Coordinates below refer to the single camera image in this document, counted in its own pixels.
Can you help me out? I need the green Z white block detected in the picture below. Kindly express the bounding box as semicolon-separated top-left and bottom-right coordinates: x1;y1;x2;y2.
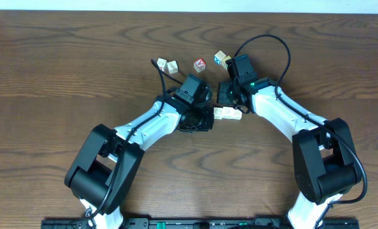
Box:
213;107;224;120

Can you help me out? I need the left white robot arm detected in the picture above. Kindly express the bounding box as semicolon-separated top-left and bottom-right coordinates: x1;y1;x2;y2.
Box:
64;74;213;228

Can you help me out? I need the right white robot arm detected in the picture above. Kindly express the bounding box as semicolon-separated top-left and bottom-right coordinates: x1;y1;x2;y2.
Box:
217;54;364;228

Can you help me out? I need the yellow wooden block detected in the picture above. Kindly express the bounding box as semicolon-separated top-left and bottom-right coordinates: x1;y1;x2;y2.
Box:
221;55;231;70

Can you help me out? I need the blue edged white block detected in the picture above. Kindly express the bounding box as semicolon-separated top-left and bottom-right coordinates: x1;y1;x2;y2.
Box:
213;50;227;65

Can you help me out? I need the red letter A block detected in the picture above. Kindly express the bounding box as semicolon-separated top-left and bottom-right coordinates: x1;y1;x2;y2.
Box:
194;58;206;73

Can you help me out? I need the white wooden block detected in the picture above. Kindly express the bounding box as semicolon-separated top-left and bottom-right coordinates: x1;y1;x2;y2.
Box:
166;60;179;74

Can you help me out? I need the white block red side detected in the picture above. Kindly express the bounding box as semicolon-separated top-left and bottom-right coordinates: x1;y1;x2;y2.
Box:
157;58;168;72

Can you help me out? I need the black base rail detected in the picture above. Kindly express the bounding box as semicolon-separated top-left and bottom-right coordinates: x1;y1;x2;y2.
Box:
41;211;361;229

